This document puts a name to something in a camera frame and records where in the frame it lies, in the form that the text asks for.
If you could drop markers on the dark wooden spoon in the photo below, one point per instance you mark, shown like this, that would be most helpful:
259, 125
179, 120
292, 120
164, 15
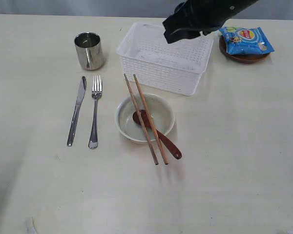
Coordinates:
166, 141

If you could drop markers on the silver metal fork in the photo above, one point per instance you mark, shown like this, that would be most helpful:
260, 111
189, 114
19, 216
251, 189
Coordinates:
96, 93

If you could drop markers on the blue chips bag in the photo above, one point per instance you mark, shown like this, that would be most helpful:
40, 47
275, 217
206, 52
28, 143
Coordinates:
242, 41

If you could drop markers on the wooden chopstick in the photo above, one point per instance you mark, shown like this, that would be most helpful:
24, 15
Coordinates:
141, 121
164, 156

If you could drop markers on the brown round plate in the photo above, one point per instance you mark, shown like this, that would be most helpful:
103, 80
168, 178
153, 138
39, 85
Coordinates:
245, 59

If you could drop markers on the shiny steel cup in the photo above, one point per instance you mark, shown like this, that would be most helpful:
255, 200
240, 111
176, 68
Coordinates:
89, 50

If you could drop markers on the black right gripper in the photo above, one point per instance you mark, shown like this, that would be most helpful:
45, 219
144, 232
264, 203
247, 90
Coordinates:
194, 18

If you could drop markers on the white speckled ceramic bowl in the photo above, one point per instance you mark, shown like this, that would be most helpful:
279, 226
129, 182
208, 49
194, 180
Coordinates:
161, 112

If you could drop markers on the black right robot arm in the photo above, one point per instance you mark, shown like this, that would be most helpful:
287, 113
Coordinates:
234, 7

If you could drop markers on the silver table knife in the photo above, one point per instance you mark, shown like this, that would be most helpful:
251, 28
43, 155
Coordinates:
74, 121

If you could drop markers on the white perforated plastic basket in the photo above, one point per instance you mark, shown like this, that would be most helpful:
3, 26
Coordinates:
176, 67

